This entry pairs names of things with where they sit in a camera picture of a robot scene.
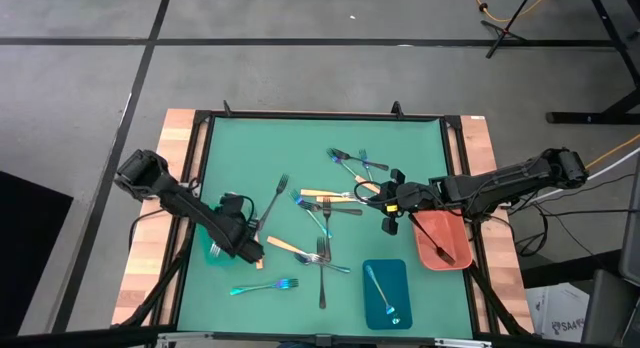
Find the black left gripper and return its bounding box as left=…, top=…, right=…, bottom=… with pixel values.
left=212, top=191, right=265, bottom=265

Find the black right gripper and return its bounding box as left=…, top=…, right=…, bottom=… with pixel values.
left=370, top=167, right=409, bottom=237

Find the teal plastic bin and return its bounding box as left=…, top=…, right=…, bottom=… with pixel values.
left=195, top=202, right=242, bottom=268

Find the orange plastic bin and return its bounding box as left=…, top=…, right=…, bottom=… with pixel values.
left=412, top=209, right=474, bottom=272

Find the blue plastic bin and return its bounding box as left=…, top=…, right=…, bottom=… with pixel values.
left=362, top=258, right=414, bottom=331

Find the teal green table mat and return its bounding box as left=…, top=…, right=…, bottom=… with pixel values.
left=177, top=116, right=475, bottom=339

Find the black stand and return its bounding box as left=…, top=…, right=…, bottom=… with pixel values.
left=479, top=0, right=536, bottom=60

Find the white cardboard box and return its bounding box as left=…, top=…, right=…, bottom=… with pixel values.
left=524, top=281, right=592, bottom=345

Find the black floor mat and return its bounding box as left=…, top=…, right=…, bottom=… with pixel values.
left=0, top=170, right=75, bottom=338

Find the dark gray cabinet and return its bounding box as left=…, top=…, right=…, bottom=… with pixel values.
left=579, top=152, right=640, bottom=348

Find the black table frame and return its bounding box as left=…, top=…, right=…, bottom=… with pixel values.
left=110, top=100, right=534, bottom=348

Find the yellow cable with black knot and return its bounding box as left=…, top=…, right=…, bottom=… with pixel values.
left=466, top=0, right=556, bottom=24

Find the black floor cable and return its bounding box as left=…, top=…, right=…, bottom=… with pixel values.
left=514, top=173, right=640, bottom=257

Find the white cable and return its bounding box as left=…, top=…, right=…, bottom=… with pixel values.
left=517, top=146, right=640, bottom=203

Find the black desk frame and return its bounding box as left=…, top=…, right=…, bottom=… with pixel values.
left=502, top=0, right=640, bottom=125

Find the yellow extension cable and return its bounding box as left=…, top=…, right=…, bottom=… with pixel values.
left=585, top=132, right=640, bottom=170

